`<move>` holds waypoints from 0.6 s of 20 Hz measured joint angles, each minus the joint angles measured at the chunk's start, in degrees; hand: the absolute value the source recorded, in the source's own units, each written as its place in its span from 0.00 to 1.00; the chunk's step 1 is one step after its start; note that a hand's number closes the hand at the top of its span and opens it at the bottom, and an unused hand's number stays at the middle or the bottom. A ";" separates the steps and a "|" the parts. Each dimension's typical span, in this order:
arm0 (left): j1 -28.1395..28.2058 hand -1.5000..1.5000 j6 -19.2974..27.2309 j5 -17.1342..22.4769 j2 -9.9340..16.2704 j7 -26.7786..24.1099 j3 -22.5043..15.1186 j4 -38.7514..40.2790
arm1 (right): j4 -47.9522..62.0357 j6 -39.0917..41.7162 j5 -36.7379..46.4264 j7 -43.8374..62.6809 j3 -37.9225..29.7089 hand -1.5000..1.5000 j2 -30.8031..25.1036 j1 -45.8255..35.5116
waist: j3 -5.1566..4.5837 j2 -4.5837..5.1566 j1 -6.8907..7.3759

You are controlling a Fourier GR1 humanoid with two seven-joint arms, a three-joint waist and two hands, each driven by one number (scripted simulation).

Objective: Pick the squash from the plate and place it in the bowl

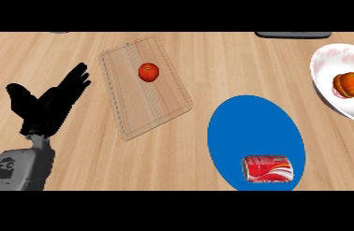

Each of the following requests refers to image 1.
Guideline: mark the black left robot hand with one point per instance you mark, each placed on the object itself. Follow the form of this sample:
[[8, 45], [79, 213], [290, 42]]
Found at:
[[51, 103]]

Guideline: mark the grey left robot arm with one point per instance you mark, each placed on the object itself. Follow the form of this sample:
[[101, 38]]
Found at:
[[24, 169]]

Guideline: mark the white plate with pink pattern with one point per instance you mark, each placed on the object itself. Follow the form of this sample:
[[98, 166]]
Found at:
[[330, 69]]

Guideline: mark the orange squash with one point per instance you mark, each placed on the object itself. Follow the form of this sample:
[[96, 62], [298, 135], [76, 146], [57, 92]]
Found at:
[[346, 84]]

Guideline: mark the pale wooden cutting board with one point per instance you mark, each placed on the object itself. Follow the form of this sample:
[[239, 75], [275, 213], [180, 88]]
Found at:
[[146, 88]]

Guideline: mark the red tomato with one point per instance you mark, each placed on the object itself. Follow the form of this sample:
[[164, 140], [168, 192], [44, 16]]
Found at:
[[149, 72]]

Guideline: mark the blue oval placemat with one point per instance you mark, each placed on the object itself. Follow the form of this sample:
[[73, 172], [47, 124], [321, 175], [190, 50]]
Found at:
[[255, 138]]

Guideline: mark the red and white can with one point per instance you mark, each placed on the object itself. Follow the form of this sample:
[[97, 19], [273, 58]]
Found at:
[[267, 169]]

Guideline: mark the dark grey flat appliance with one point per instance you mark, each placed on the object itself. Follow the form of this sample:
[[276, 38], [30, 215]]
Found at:
[[294, 34]]

